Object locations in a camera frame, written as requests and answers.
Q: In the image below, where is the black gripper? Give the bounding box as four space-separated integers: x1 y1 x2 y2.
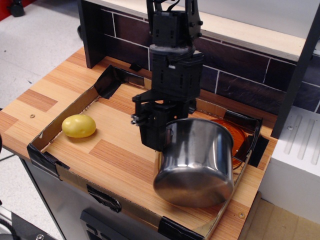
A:
131 51 204 152

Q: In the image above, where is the stainless steel pot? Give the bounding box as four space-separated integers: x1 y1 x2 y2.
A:
153 118 234 208

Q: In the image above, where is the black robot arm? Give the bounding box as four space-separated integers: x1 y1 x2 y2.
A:
131 0 204 152

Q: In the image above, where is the cardboard fence with black tape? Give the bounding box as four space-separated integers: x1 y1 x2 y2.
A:
27 65 258 240

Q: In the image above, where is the orange glass lid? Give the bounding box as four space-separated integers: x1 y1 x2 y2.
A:
212 119 250 169

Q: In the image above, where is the dark brick backsplash panel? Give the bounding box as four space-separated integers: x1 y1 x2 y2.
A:
78 0 305 115

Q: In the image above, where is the yellow potato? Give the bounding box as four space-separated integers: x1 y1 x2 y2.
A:
61 114 96 138

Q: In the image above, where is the black oven control panel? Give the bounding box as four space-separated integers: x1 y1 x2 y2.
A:
79 209 153 240

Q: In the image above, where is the white dish drainer sink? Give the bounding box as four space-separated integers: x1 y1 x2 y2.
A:
259 106 320 223

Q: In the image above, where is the black caster wheel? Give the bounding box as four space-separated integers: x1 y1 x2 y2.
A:
7 0 25 17

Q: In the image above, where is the black cable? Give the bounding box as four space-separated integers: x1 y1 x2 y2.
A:
0 217 16 240

